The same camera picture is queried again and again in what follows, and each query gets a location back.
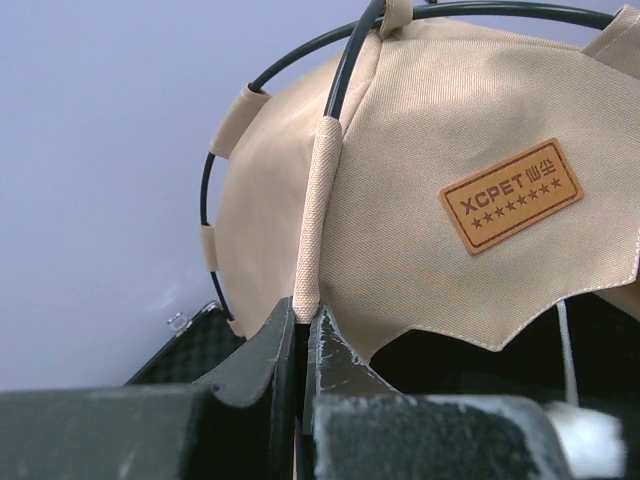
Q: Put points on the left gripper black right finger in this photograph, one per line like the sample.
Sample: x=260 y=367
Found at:
x=363 y=428

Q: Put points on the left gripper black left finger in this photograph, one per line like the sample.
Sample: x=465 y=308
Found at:
x=235 y=422

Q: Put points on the beige and black pet tent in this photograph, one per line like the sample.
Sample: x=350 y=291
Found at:
x=478 y=184

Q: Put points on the black poker chip case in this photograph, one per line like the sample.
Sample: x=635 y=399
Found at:
x=197 y=346

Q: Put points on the white pompom toy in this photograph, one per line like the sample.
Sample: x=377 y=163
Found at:
x=592 y=441

